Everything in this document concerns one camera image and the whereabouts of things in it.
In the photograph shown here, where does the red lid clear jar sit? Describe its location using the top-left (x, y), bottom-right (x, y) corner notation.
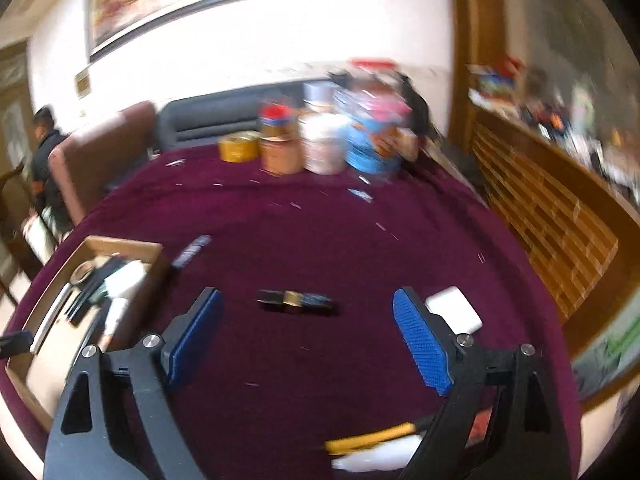
top-left (348, 58), bottom-right (401, 94)

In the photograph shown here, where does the brown armchair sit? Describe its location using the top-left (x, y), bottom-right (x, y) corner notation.
top-left (49, 101), bottom-right (156, 226)

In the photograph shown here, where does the blue cartoon label jar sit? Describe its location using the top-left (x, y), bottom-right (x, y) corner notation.
top-left (345, 92), bottom-right (411, 176)

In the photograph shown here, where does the person in black jacket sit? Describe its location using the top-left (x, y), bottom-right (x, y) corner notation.
top-left (32, 106), bottom-right (73, 234)

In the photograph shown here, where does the yellow tape roll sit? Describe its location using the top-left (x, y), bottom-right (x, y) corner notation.
top-left (218, 130), bottom-right (259, 164)

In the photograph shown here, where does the black gold lipstick tube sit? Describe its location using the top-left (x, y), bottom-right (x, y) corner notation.
top-left (255, 289), bottom-right (338, 316)

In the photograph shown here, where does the yellow handle tool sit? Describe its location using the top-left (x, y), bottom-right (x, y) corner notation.
top-left (324, 415), bottom-right (435, 456)

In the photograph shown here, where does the white power adapter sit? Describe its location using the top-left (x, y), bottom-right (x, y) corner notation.
top-left (424, 286), bottom-right (483, 335)

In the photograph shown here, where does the white label jar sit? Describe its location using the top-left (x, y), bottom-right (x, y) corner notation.
top-left (297, 113), bottom-right (347, 176)

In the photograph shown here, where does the orange label jar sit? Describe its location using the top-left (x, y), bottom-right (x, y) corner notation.
top-left (259, 102), bottom-right (304, 176)

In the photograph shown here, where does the wooden counter cabinet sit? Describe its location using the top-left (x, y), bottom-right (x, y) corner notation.
top-left (449, 0), bottom-right (640, 351)

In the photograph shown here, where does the black leather sofa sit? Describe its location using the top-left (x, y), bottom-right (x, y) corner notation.
top-left (154, 78), bottom-right (321, 153)

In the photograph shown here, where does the cardboard tray box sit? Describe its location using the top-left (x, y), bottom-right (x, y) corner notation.
top-left (6, 236), bottom-right (168, 431)

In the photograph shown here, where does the white box in tray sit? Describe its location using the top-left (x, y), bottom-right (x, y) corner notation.
top-left (104, 260), bottom-right (146, 299)

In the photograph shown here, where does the blue black pen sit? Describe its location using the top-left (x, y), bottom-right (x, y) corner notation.
top-left (171, 235), bottom-right (212, 270)

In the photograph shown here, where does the maroon velvet tablecloth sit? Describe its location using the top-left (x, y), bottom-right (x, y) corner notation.
top-left (9, 146), bottom-right (582, 479)

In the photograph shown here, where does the grey tape roll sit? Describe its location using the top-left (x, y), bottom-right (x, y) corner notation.
top-left (70, 259), bottom-right (96, 287)

